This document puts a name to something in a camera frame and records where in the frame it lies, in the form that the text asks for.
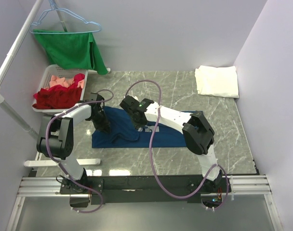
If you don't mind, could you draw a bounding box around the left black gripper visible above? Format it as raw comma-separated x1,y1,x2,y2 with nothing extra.
90,110,110,133

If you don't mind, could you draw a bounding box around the blue mickey t shirt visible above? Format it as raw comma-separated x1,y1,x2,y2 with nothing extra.
92,106,186,148

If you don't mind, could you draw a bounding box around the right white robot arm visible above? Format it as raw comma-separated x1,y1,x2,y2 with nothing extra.
120,96,223,192

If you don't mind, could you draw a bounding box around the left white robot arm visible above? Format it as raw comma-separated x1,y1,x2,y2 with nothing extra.
36,93,111,193

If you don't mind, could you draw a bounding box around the white rack foot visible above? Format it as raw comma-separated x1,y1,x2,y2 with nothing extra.
24,158,101,168

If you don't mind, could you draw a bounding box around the dark red garment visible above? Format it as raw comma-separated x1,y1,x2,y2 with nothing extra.
32,85,82,110

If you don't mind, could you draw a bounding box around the magenta garment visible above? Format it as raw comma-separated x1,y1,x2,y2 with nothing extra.
74,73,85,85

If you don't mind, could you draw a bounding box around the pink garment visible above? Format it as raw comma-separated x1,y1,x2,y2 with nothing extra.
49,75,84,88

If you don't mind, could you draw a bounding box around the white plastic laundry basket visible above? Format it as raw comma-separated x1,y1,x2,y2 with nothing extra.
32,64,88,114

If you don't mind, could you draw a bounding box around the green hanging cloth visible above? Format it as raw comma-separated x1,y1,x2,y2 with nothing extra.
33,30,108,75

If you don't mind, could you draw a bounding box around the folded white t shirt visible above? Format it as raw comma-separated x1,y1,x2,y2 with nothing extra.
195,65,239,99

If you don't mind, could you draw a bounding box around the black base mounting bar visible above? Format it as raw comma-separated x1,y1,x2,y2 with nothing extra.
59,174,235,208

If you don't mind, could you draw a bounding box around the white clothes rack pole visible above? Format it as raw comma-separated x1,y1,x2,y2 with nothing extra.
0,0,67,138

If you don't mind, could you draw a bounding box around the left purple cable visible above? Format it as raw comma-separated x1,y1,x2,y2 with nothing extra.
45,89,115,214

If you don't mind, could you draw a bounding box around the purple cable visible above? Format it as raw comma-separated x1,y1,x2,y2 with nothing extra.
45,89,115,214
124,79,229,211

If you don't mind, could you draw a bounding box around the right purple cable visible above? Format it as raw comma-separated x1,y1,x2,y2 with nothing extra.
124,79,229,211

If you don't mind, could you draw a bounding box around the light blue wire hanger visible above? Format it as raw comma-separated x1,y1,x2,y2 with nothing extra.
29,0,102,35

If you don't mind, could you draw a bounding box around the aluminium rail frame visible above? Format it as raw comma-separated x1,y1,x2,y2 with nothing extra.
6,175,283,231

